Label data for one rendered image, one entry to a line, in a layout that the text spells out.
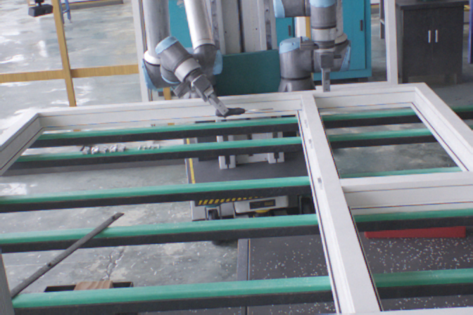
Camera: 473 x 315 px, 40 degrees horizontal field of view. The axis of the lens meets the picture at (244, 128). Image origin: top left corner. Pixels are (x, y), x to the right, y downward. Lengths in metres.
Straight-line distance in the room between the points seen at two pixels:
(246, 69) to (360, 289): 2.14
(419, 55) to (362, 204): 4.34
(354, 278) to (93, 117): 1.49
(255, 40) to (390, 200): 1.80
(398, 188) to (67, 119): 1.35
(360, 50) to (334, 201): 4.57
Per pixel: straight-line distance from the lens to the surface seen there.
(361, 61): 6.04
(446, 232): 2.08
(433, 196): 1.63
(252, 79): 3.21
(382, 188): 1.60
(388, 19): 5.78
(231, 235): 1.58
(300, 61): 3.06
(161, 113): 2.41
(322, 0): 2.29
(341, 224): 1.40
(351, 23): 5.96
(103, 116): 2.46
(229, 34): 3.23
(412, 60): 5.88
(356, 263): 1.26
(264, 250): 2.02
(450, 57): 5.96
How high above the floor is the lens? 1.58
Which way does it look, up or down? 18 degrees down
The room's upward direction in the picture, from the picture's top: 5 degrees counter-clockwise
